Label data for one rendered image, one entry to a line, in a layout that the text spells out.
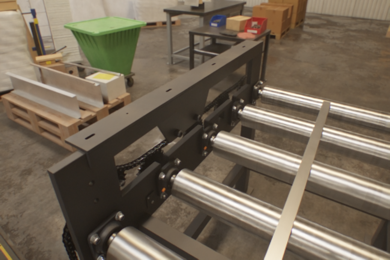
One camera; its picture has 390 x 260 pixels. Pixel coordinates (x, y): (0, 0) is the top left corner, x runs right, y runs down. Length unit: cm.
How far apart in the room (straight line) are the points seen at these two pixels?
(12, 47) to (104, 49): 119
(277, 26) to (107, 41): 424
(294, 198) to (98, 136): 61
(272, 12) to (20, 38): 492
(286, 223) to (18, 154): 258
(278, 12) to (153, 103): 587
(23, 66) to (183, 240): 355
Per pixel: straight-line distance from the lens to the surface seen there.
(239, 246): 190
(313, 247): 86
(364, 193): 108
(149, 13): 778
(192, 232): 152
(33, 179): 264
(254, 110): 138
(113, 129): 75
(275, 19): 662
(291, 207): 89
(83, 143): 72
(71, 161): 69
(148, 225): 100
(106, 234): 85
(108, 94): 291
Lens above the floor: 156
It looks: 29 degrees down
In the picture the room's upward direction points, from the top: straight up
